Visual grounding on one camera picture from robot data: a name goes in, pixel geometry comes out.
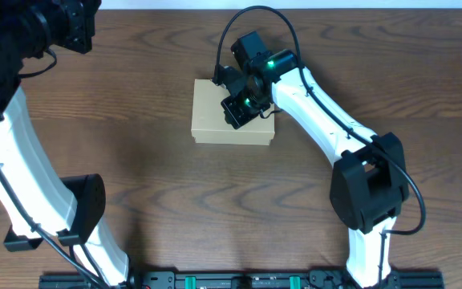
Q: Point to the brown cardboard box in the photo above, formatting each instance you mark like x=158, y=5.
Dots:
x=209, y=125

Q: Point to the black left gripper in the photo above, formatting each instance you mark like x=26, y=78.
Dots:
x=78, y=30

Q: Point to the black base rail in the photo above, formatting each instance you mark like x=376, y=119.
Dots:
x=279, y=279

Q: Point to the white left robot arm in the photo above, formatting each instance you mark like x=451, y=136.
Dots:
x=65, y=212

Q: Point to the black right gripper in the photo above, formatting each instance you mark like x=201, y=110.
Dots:
x=223, y=76

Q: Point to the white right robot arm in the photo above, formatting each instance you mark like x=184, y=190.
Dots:
x=369, y=183

